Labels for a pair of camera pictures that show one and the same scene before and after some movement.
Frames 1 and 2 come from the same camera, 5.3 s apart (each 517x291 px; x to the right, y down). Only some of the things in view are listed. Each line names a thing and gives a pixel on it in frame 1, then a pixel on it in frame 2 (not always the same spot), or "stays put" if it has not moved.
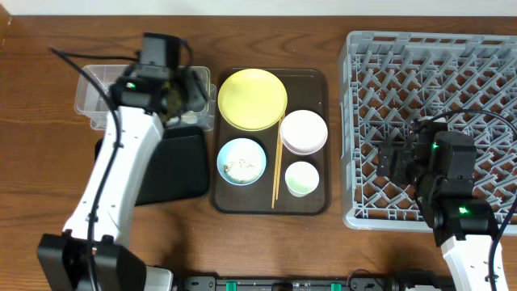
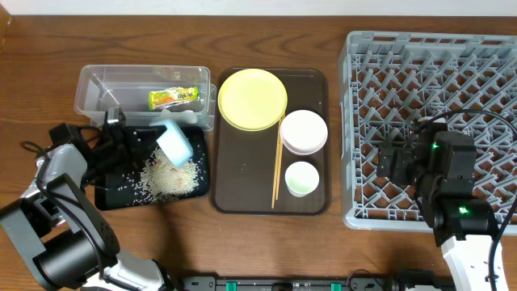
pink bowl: x=303 y=132 stays put
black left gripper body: x=187 y=101 -> x=129 y=139
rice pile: x=242 y=170 -> x=162 y=181
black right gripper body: x=388 y=162 stays put
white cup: x=301 y=179 stays put
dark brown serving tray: x=306 y=89 stays put
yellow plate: x=252 y=99 stays put
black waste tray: x=177 y=168 stays put
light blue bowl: x=241 y=162 -> x=174 y=142
